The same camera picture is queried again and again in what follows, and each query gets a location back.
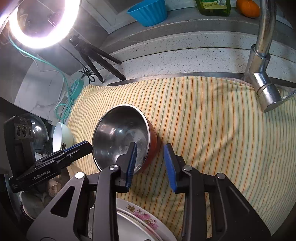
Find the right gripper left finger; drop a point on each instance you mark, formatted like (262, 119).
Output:
(66, 216)

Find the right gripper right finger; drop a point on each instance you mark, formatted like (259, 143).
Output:
(214, 208)

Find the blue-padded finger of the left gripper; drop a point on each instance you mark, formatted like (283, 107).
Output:
(65, 157)

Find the white bowl teal outside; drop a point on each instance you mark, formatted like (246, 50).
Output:
(62, 137)

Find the red steel bowl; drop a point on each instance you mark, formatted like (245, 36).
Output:
(115, 131)

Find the floral plate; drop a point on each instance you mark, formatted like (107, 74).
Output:
(135, 223)

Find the chrome kitchen faucet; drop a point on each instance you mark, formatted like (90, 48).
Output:
(267, 93)

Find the left gloved hand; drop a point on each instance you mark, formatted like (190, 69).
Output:
(34, 201)

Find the stainless steel bowl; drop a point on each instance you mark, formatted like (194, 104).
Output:
(40, 133)

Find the teal round holder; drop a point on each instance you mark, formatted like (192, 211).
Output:
(76, 89)

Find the yellow striped cloth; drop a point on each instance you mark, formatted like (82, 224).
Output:
(216, 125)

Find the black tripod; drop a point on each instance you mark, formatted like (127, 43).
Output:
(89, 52)

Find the blue ribbed cup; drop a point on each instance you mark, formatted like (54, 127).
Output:
(149, 12)

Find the orange fruit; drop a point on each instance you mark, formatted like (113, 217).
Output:
(248, 8)

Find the green dish soap bottle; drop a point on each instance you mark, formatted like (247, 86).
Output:
(214, 7)

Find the ring light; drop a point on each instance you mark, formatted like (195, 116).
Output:
(42, 24)

